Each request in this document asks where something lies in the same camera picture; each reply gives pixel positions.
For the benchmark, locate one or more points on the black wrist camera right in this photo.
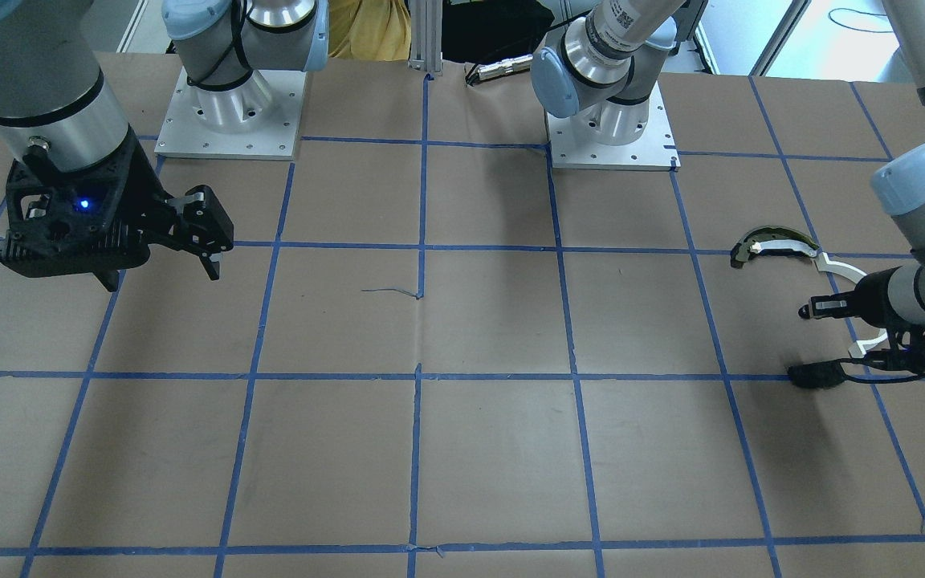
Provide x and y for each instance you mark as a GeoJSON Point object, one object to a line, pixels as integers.
{"type": "Point", "coordinates": [201, 221]}

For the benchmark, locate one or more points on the curved brake shoe part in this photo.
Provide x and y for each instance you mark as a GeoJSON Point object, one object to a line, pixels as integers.
{"type": "Point", "coordinates": [772, 241]}

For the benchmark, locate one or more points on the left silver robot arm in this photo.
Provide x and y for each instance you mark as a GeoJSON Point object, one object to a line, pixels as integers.
{"type": "Point", "coordinates": [611, 55]}

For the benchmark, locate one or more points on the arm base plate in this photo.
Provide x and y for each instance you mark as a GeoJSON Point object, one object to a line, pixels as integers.
{"type": "Point", "coordinates": [258, 121]}

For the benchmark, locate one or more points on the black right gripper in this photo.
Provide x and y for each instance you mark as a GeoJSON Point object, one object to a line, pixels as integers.
{"type": "Point", "coordinates": [151, 202]}

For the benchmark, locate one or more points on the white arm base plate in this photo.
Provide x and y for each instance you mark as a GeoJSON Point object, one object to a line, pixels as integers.
{"type": "Point", "coordinates": [615, 136]}

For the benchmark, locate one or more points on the aluminium frame post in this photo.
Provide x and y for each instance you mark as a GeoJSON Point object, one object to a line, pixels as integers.
{"type": "Point", "coordinates": [425, 53]}

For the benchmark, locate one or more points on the person in yellow shirt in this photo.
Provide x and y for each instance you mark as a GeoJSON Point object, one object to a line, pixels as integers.
{"type": "Point", "coordinates": [370, 30]}

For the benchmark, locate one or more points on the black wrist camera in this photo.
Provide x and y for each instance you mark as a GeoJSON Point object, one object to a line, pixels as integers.
{"type": "Point", "coordinates": [201, 221]}
{"type": "Point", "coordinates": [891, 351]}

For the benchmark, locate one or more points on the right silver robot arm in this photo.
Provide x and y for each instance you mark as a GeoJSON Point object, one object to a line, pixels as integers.
{"type": "Point", "coordinates": [53, 85]}

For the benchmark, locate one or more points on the white curved plastic bracket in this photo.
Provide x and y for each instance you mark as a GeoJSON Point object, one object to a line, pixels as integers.
{"type": "Point", "coordinates": [824, 264]}

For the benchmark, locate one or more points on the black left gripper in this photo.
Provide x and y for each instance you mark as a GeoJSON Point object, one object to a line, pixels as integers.
{"type": "Point", "coordinates": [872, 295]}

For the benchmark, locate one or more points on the black rectangular plastic part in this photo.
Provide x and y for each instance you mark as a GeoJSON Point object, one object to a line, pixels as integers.
{"type": "Point", "coordinates": [823, 375]}

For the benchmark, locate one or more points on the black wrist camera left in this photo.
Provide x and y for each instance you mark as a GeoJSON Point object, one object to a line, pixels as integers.
{"type": "Point", "coordinates": [891, 351]}

